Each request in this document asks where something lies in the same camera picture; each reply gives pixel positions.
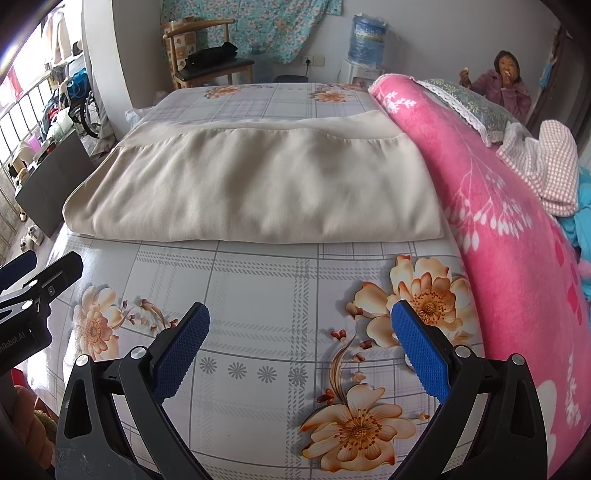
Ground person's left hand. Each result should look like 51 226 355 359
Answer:
13 384 37 446

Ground cream zip jacket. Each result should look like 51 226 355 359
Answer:
62 111 446 244

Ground pile of clothes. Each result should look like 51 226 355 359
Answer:
39 92 77 144

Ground metal window railing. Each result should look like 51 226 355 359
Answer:
0 88 47 232

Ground checkered white cloth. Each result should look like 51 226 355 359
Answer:
496 120 580 217

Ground blue water bottle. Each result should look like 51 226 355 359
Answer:
348 14 389 70

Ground white water dispenser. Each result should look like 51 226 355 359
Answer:
339 59 386 88

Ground wheelchair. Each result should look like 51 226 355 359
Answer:
60 69 102 139

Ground bed with floral checked sheet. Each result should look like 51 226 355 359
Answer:
25 82 490 480

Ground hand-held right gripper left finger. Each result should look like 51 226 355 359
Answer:
54 301 212 480

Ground black bag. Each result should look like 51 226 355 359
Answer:
185 41 239 68

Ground lace-trimmed grey pillow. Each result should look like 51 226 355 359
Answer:
418 78 520 147

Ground pink floral blanket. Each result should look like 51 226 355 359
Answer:
368 73 591 480

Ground wooden chair with dark seat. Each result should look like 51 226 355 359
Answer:
164 16 256 90

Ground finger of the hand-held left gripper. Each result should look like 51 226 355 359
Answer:
0 253 85 324
0 250 38 291

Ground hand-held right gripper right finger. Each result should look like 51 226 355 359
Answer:
390 299 550 480

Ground dark grey board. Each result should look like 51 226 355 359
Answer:
15 134 95 238

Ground hanging pale garments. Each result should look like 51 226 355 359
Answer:
44 9 84 70

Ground turquoise cloth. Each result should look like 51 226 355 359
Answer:
556 168 591 296

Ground teal floral hanging cloth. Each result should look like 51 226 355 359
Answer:
161 0 345 65

